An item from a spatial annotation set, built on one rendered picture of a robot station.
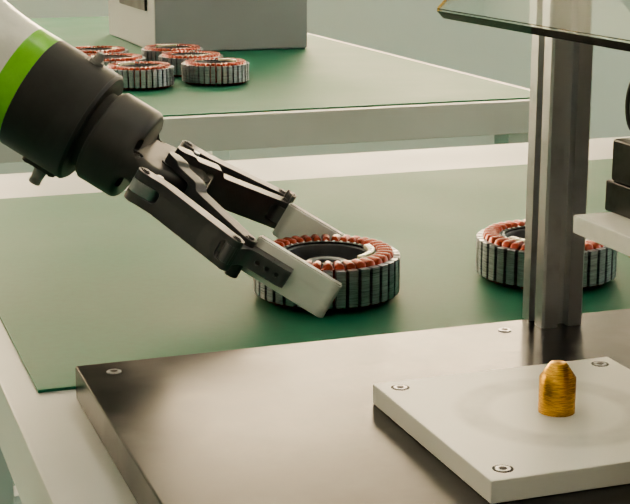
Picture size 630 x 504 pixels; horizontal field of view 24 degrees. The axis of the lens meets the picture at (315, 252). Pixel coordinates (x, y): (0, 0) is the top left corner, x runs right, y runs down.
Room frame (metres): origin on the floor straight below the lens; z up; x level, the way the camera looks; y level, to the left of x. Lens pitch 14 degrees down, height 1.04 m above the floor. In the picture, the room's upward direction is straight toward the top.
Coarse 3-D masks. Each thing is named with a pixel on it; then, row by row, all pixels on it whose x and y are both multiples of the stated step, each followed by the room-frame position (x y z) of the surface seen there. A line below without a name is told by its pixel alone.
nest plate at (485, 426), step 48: (384, 384) 0.77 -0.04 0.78; (432, 384) 0.77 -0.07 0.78; (480, 384) 0.77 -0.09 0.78; (528, 384) 0.77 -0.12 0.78; (576, 384) 0.77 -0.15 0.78; (624, 384) 0.77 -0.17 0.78; (432, 432) 0.70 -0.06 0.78; (480, 432) 0.70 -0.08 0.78; (528, 432) 0.70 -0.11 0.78; (576, 432) 0.70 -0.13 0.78; (624, 432) 0.70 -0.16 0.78; (480, 480) 0.64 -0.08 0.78; (528, 480) 0.64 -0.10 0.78; (576, 480) 0.65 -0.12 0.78; (624, 480) 0.66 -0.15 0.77
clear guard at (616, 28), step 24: (456, 0) 0.50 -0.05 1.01; (480, 0) 0.48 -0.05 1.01; (504, 0) 0.47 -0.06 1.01; (528, 0) 0.45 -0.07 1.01; (552, 0) 0.44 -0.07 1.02; (576, 0) 0.43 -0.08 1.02; (600, 0) 0.42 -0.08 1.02; (624, 0) 0.41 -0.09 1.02; (480, 24) 0.48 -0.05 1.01; (504, 24) 0.46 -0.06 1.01; (528, 24) 0.44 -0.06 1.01; (552, 24) 0.43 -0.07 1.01; (576, 24) 0.42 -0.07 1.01; (600, 24) 0.41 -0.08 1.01; (624, 24) 0.40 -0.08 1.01; (624, 48) 0.39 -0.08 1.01
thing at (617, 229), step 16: (624, 144) 0.76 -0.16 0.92; (624, 160) 0.76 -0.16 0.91; (624, 176) 0.76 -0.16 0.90; (608, 192) 0.77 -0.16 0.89; (624, 192) 0.76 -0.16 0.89; (608, 208) 0.77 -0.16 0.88; (624, 208) 0.76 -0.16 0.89; (576, 224) 0.76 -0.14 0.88; (592, 224) 0.74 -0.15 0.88; (608, 224) 0.74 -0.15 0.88; (624, 224) 0.74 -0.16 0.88; (592, 240) 0.74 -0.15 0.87; (608, 240) 0.73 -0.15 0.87; (624, 240) 0.71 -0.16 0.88
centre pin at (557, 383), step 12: (552, 372) 0.72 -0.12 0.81; (564, 372) 0.72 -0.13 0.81; (540, 384) 0.73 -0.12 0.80; (552, 384) 0.72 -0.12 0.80; (564, 384) 0.72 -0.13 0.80; (540, 396) 0.73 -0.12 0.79; (552, 396) 0.72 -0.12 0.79; (564, 396) 0.72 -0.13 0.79; (540, 408) 0.73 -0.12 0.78; (552, 408) 0.72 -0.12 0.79; (564, 408) 0.72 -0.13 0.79
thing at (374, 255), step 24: (288, 240) 1.11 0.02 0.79; (312, 240) 1.12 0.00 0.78; (336, 240) 1.12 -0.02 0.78; (360, 240) 1.11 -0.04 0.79; (312, 264) 1.03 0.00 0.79; (336, 264) 1.03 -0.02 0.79; (360, 264) 1.03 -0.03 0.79; (384, 264) 1.04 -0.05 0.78; (264, 288) 1.05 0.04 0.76; (360, 288) 1.03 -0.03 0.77; (384, 288) 1.04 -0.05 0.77
